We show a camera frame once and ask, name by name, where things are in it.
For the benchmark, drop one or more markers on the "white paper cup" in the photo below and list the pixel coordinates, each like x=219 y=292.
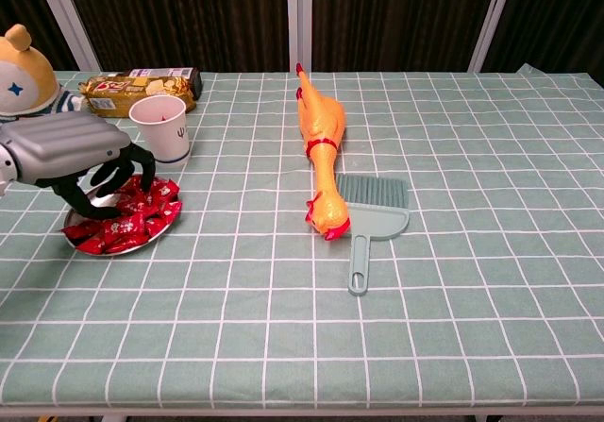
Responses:
x=165 y=139

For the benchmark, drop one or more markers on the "bowl of red candies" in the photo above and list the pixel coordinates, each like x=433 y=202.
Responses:
x=105 y=201

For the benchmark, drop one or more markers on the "white partition post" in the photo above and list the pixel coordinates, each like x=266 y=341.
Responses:
x=492 y=16
x=299 y=16
x=66 y=16

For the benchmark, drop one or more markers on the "dark bottle with label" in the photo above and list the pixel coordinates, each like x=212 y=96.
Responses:
x=196 y=84

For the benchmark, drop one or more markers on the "gold biscuit pack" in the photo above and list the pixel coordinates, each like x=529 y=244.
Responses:
x=113 y=91

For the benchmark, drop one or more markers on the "orange rubber chicken toy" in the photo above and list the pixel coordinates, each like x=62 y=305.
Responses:
x=323 y=120

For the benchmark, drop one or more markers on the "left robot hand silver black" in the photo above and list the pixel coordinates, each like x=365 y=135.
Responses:
x=66 y=148

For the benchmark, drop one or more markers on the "green hand brush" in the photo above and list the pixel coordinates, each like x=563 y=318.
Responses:
x=373 y=190

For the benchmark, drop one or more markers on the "green checked tablecloth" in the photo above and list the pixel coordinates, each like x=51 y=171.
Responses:
x=283 y=323

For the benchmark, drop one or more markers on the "yellow plush toy striped shirt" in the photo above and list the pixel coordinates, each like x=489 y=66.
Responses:
x=28 y=63

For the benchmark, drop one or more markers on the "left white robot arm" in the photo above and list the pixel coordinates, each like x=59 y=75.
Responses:
x=7 y=172

